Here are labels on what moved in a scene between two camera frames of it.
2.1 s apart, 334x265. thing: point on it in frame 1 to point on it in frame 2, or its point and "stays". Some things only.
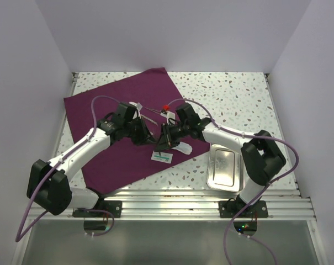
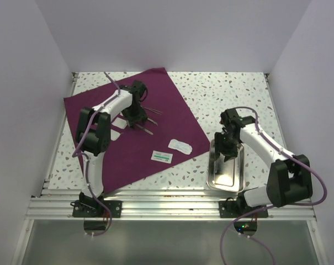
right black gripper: (168, 138) to (220, 148)
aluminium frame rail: (190, 205) stays
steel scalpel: (148, 119) stays
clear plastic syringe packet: (184, 148) stays
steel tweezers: (157, 111) stays
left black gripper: (145, 136) to (141, 116)
